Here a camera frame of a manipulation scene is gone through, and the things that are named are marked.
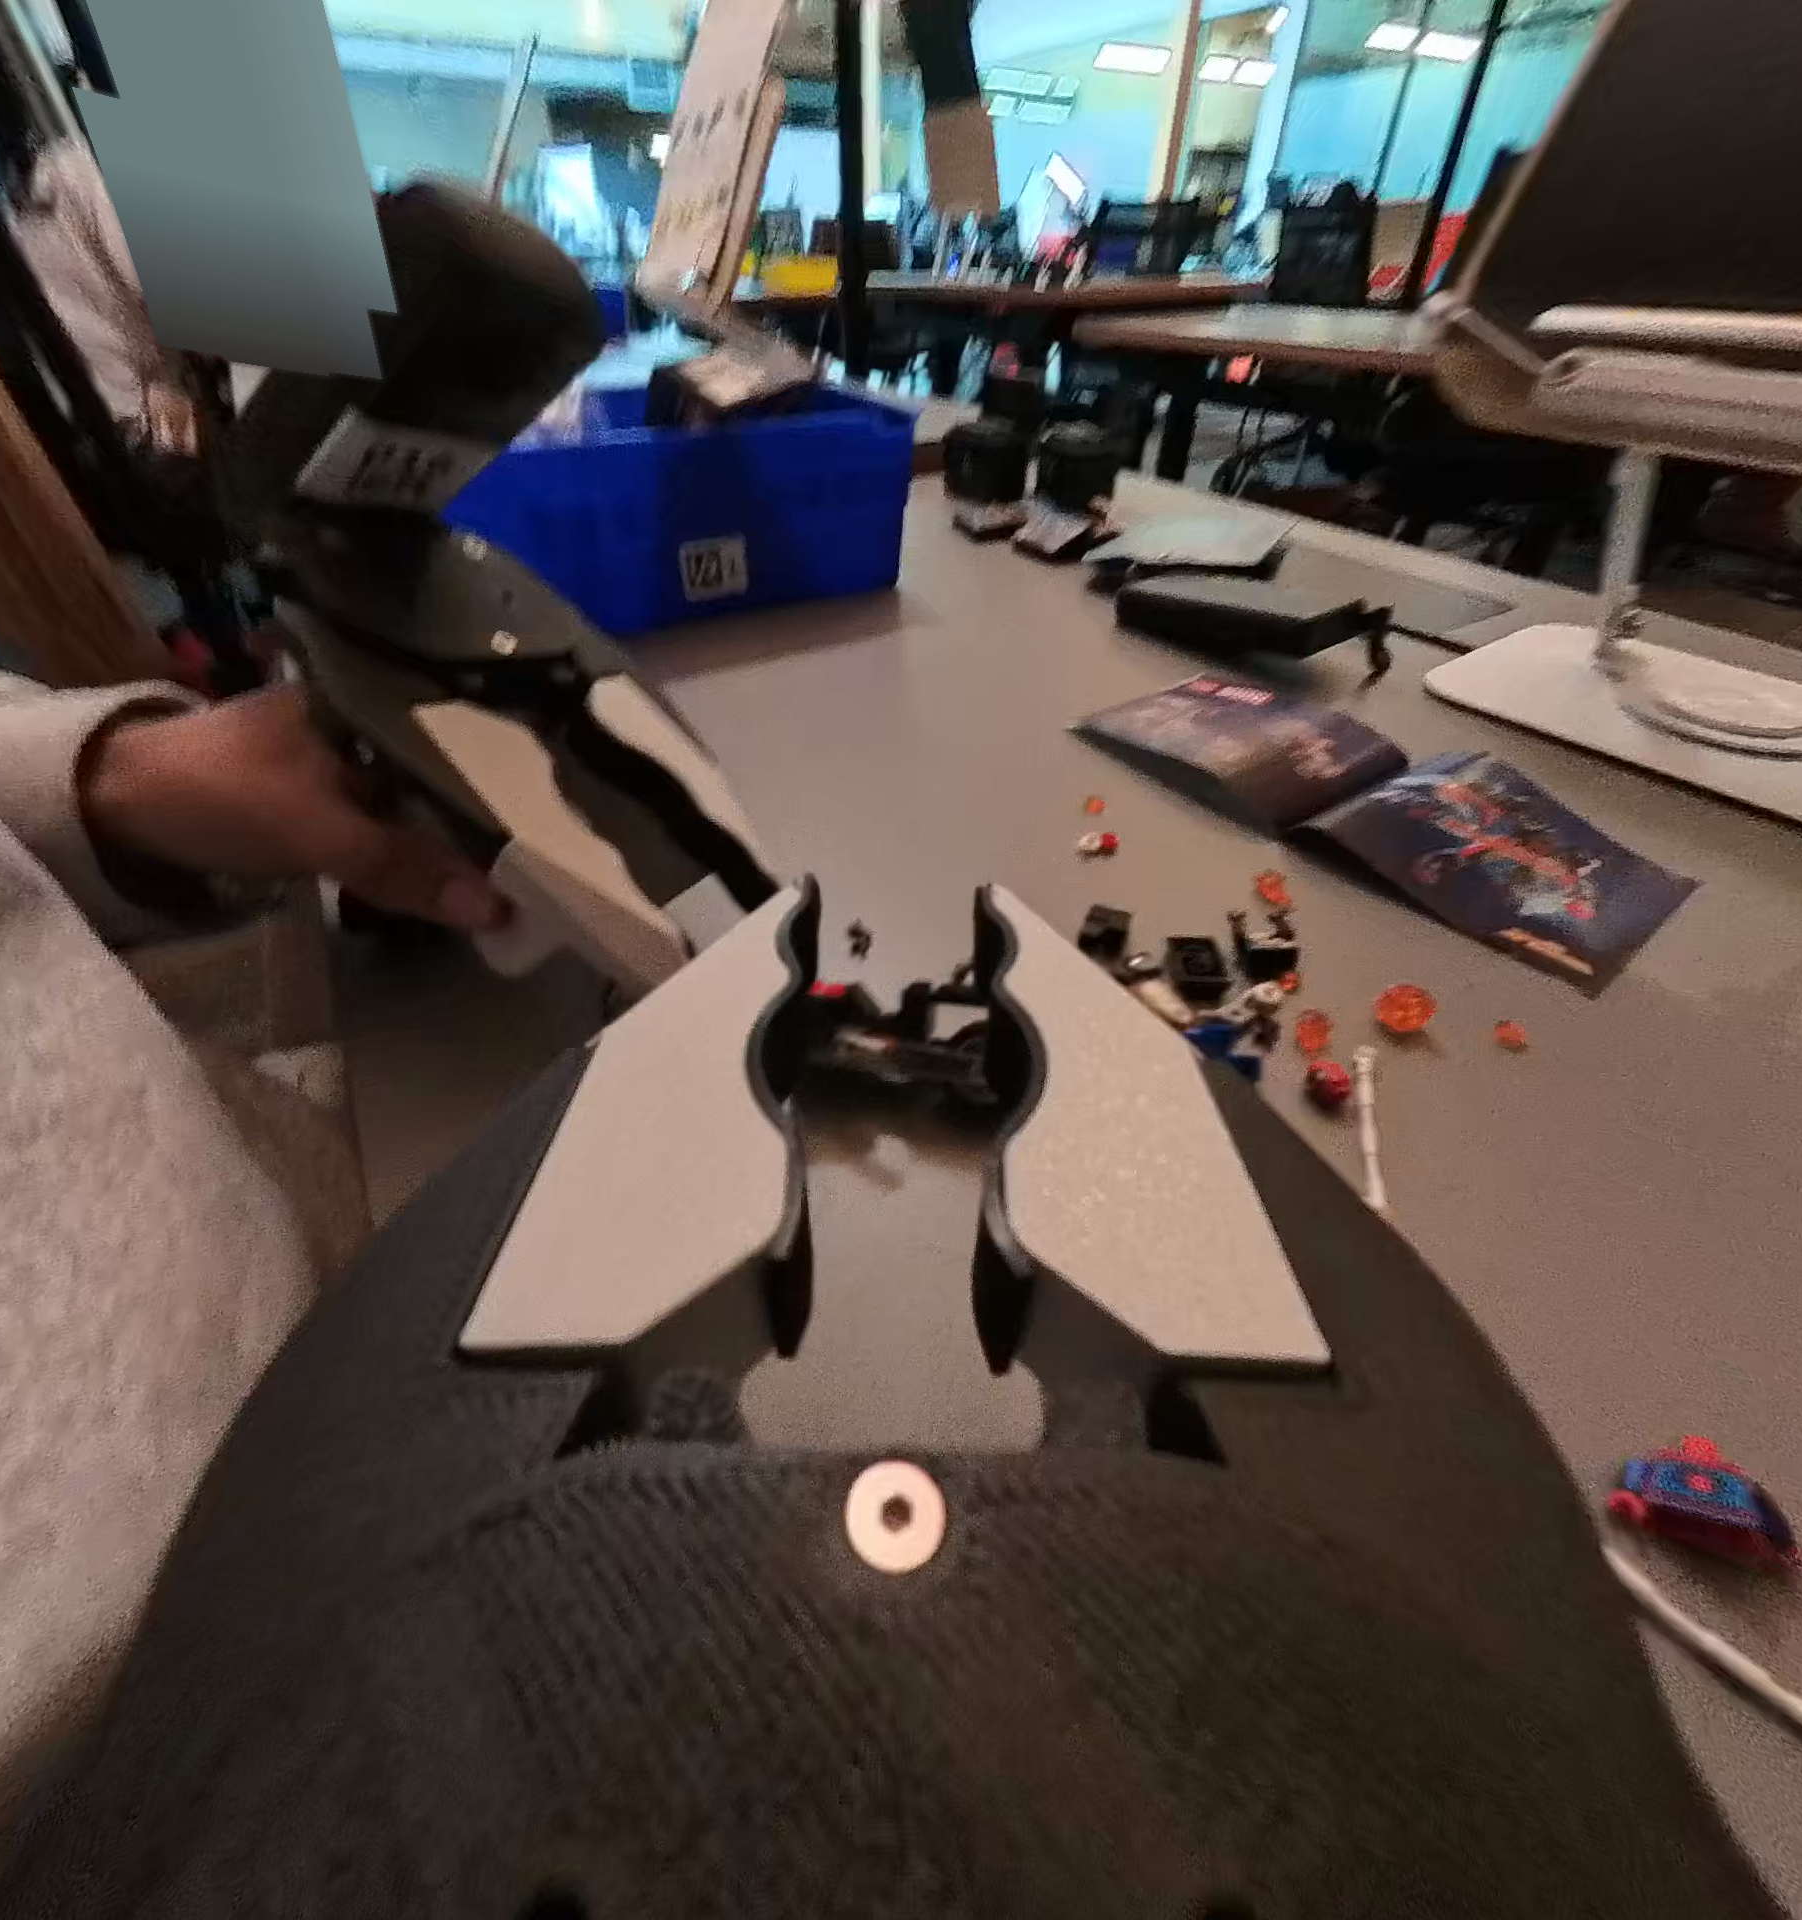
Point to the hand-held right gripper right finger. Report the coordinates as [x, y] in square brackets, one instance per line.
[1155, 1201]

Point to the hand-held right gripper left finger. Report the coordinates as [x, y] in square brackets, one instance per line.
[647, 1201]

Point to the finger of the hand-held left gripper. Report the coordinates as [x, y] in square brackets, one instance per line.
[540, 811]
[662, 751]

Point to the red black lego assembly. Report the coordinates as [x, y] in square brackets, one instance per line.
[885, 1051]

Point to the person's left forearm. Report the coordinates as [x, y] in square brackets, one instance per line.
[16, 751]

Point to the white lego rod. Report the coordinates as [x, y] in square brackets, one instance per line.
[1369, 1139]

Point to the scattered loose lego pieces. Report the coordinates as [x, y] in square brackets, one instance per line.
[1193, 968]

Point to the open lego instruction booklet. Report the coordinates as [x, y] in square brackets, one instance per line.
[1471, 855]

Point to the person's left hand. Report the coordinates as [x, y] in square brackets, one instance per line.
[242, 811]

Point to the blue plastic bin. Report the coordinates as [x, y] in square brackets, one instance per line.
[722, 510]

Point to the small flat black item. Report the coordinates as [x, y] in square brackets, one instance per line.
[988, 523]
[1066, 535]

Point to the black cylinder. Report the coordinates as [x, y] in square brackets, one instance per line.
[988, 463]
[1080, 466]

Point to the cardboard sign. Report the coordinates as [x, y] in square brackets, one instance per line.
[722, 150]

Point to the flat black case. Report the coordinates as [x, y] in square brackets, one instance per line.
[1193, 547]

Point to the person's grey sweater torso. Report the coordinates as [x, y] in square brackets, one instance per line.
[75, 1274]

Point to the black vertical pole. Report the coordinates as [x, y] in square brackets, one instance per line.
[852, 179]

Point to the background wooden table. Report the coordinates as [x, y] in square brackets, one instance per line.
[1262, 334]

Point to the black bag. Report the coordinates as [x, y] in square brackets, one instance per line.
[1319, 249]

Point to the black computer monitor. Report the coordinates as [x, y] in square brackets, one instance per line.
[1711, 150]

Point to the wooden post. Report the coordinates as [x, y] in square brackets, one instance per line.
[16, 524]

